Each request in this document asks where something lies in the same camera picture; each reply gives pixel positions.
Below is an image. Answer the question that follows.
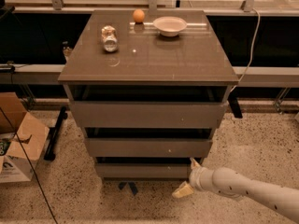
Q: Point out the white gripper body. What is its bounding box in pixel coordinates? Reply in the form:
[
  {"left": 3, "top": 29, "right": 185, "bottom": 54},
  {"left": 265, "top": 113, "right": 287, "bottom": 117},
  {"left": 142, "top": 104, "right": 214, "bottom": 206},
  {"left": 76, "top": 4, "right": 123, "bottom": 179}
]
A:
[{"left": 189, "top": 167, "right": 215, "bottom": 192}]

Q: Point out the grey bottom drawer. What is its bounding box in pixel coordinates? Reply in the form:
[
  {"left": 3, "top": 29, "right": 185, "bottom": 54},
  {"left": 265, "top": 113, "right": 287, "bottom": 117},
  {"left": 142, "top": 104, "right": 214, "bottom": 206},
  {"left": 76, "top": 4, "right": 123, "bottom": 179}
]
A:
[{"left": 94, "top": 163, "right": 192, "bottom": 179}]

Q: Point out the grey drawer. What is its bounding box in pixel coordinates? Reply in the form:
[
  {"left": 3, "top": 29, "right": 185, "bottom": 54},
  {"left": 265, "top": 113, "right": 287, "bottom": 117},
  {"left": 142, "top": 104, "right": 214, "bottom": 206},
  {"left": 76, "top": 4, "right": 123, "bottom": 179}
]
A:
[
  {"left": 94, "top": 163, "right": 192, "bottom": 179},
  {"left": 84, "top": 138, "right": 212, "bottom": 158},
  {"left": 70, "top": 101, "right": 227, "bottom": 129}
]

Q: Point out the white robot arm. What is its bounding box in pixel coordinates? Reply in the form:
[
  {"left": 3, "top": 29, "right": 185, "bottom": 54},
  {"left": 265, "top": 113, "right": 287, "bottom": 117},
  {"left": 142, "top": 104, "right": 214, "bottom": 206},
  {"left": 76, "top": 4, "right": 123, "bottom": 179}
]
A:
[{"left": 172, "top": 158, "right": 299, "bottom": 223}]

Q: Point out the grey drawer cabinet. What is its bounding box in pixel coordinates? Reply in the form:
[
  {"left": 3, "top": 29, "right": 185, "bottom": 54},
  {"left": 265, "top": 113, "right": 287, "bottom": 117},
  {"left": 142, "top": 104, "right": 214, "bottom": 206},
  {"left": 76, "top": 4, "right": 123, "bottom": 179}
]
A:
[{"left": 59, "top": 9, "right": 238, "bottom": 166}]

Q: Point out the grey middle drawer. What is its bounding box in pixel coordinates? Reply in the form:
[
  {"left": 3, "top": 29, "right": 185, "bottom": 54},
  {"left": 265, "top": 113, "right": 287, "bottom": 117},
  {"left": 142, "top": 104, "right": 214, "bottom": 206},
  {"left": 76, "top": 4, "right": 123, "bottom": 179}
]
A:
[{"left": 84, "top": 138, "right": 212, "bottom": 158}]

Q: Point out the grey top drawer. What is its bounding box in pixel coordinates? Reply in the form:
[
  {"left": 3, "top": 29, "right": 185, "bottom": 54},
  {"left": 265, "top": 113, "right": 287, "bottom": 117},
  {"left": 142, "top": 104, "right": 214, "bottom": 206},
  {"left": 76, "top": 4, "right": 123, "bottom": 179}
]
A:
[{"left": 70, "top": 101, "right": 227, "bottom": 129}]

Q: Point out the black table leg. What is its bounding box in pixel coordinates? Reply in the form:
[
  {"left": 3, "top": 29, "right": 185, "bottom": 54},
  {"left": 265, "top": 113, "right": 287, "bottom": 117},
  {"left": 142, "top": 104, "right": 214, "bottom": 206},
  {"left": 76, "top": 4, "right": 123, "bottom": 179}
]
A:
[{"left": 228, "top": 93, "right": 243, "bottom": 119}]

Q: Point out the black stand foot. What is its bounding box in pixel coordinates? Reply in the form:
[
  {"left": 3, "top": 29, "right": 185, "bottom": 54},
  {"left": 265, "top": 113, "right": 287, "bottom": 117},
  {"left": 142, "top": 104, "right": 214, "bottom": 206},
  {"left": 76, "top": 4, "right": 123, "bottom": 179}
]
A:
[{"left": 44, "top": 106, "right": 68, "bottom": 161}]

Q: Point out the white bowl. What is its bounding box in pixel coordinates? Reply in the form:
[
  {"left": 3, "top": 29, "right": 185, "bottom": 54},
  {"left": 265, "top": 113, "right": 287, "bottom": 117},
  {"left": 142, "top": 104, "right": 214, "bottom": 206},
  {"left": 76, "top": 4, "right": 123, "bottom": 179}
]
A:
[{"left": 153, "top": 17, "right": 187, "bottom": 37}]

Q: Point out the crushed silver can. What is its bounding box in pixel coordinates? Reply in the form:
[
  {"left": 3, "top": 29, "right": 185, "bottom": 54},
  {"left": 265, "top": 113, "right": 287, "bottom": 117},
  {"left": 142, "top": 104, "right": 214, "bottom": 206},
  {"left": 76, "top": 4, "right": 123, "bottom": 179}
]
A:
[{"left": 101, "top": 25, "right": 118, "bottom": 52}]

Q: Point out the orange fruit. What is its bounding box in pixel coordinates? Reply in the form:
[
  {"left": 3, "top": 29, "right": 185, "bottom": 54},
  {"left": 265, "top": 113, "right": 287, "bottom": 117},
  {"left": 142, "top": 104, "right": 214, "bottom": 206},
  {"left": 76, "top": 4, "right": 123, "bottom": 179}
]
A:
[{"left": 133, "top": 9, "right": 145, "bottom": 23}]

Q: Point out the cardboard box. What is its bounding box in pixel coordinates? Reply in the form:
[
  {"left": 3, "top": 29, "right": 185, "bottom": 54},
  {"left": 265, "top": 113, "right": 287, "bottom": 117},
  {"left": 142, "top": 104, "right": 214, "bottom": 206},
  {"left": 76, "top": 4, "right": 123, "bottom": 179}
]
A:
[{"left": 0, "top": 92, "right": 50, "bottom": 183}]

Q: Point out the black cable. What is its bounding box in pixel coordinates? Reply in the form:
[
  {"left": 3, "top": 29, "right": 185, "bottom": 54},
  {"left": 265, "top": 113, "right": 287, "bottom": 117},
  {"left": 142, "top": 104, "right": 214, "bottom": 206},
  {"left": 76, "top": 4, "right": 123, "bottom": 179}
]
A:
[{"left": 0, "top": 106, "right": 60, "bottom": 224}]

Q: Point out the white cable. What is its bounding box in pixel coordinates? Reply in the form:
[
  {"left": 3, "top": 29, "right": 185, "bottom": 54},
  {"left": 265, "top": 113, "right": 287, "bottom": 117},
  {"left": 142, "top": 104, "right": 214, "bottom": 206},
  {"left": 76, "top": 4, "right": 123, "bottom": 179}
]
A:
[{"left": 229, "top": 8, "right": 262, "bottom": 93}]

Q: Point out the metal railing frame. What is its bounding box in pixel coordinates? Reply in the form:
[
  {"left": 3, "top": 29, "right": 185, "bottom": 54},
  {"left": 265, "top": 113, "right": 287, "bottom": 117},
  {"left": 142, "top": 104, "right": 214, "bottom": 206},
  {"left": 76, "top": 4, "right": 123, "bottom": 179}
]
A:
[{"left": 0, "top": 0, "right": 299, "bottom": 17}]

